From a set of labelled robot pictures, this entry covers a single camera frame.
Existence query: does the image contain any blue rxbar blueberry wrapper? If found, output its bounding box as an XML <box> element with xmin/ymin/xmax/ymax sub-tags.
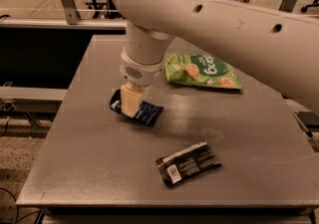
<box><xmin>110</xmin><ymin>89</ymin><xmax>163</xmax><ymax>127</ymax></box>

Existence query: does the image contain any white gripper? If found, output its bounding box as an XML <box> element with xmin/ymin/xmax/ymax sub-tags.
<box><xmin>120</xmin><ymin>47</ymin><xmax>165</xmax><ymax>117</ymax></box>

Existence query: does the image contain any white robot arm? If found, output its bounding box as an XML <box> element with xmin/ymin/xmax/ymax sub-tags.
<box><xmin>113</xmin><ymin>0</ymin><xmax>319</xmax><ymax>113</ymax></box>

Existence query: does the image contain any green rice chip bag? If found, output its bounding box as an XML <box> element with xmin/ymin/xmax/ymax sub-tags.
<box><xmin>164</xmin><ymin>53</ymin><xmax>242</xmax><ymax>91</ymax></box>

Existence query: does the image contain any left metal fence bracket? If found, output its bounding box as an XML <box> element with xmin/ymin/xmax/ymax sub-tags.
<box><xmin>61</xmin><ymin>0</ymin><xmax>80</xmax><ymax>25</ymax></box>

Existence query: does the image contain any black snack bar wrapper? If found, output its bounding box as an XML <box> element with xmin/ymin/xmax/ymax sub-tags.
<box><xmin>156</xmin><ymin>141</ymin><xmax>222</xmax><ymax>187</ymax></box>

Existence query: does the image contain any horizontal metal rail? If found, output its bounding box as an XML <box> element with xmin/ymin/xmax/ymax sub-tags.
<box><xmin>0</xmin><ymin>17</ymin><xmax>127</xmax><ymax>31</ymax></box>

